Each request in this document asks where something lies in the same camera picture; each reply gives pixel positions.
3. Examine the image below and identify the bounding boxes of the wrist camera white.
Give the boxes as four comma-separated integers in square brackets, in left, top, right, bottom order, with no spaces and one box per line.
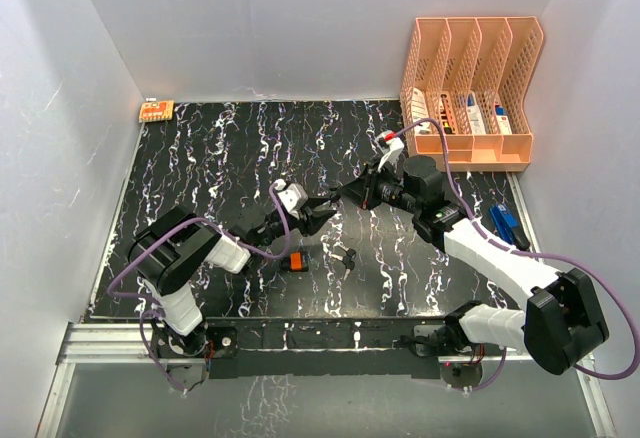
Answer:
[376,131,404,172]
[274,179,308,219]

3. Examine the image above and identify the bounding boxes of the blue red white box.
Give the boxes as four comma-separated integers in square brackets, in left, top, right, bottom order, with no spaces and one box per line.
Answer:
[494,102,513,135]

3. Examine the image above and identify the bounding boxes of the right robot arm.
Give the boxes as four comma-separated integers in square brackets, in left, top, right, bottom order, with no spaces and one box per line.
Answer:
[332,156,609,375]

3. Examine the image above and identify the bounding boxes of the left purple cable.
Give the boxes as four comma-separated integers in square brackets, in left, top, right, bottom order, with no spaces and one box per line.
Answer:
[106,182,294,394]

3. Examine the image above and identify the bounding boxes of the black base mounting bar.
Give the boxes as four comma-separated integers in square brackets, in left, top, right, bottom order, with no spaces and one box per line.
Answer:
[199,315,506,380]

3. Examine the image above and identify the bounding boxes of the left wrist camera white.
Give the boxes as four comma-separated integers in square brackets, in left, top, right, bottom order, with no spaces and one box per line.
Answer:
[274,179,308,219]

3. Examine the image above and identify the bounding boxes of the white box in organizer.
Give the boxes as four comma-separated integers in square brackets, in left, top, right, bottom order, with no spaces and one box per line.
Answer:
[410,87,431,135]

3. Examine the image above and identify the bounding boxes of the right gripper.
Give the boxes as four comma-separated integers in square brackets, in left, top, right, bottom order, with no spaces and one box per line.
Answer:
[338,158,421,216]

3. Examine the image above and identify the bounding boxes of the blue black stapler tool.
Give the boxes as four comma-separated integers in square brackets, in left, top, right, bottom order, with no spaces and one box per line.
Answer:
[489,204,531,253]

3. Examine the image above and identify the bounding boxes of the black marble pattern mat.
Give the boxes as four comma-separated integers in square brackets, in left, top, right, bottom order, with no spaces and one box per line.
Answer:
[86,100,514,320]

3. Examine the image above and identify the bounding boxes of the orange black padlock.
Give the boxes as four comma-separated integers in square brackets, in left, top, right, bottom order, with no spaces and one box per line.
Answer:
[281,251,309,273]

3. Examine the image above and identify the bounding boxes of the white blue tube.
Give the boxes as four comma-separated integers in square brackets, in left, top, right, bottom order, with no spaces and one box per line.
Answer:
[456,91,486,135]

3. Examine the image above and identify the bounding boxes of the orange plastic file organizer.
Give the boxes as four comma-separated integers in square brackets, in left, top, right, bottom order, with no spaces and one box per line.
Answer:
[400,16,544,172]

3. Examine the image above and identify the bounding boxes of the small orange card box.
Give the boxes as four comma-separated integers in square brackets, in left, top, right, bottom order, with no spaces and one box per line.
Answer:
[138,100,175,123]

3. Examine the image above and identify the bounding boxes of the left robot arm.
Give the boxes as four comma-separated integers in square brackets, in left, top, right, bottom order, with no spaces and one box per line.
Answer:
[128,192,336,357]

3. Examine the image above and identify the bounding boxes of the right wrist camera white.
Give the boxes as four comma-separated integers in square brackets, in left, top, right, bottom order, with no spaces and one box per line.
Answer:
[376,131,404,172]

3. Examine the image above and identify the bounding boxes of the dark markers in organizer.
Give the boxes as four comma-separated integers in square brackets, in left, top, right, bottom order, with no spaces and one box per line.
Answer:
[438,93,455,134]

